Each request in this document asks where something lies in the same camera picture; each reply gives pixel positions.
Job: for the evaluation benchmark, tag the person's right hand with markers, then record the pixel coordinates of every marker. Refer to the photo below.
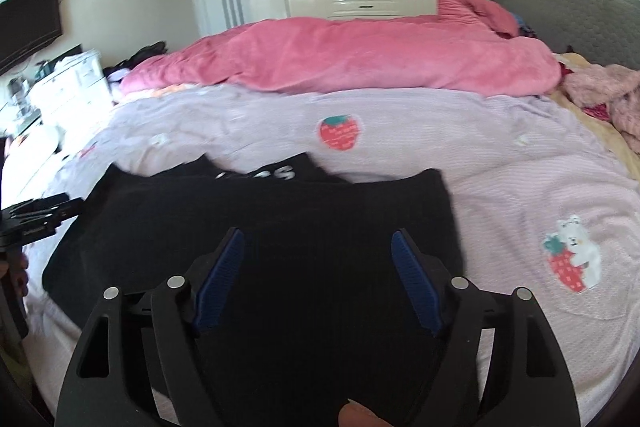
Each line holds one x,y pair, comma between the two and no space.
360,416

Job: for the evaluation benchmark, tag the black printed t-shirt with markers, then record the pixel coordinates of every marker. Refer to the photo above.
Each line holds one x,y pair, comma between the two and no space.
300,217

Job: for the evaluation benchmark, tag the pink fluffy garment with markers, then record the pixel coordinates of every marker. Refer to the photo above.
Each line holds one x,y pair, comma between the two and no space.
600,82

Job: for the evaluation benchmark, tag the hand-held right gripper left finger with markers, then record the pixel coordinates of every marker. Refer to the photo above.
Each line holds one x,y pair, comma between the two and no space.
220,282

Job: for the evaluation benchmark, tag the lilac strawberry print bedsheet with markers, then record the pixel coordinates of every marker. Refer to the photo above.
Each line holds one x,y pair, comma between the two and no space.
450,147

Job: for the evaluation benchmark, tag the white storage box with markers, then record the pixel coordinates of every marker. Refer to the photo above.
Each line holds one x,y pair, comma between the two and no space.
75,87

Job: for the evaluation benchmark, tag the pink fleece blanket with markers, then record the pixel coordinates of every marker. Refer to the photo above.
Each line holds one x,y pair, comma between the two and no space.
350,52

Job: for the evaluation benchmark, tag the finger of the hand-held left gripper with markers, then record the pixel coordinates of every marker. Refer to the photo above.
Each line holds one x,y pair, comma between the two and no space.
45,219

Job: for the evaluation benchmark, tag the dark patterned cloth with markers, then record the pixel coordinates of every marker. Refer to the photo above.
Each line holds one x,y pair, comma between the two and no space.
525,27

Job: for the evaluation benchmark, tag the person's left hand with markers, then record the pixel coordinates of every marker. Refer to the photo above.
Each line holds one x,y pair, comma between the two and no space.
21,277

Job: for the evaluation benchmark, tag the grey quilted headboard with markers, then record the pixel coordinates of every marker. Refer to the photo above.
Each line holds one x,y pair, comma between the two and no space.
575,17

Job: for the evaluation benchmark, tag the black television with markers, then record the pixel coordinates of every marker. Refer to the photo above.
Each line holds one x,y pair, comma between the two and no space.
25,22

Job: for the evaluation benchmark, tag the pile of dark clothes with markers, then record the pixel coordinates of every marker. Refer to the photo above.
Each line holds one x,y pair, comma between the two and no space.
140,54

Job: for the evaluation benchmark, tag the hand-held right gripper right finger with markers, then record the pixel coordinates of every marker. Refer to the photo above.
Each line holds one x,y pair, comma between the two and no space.
417,287

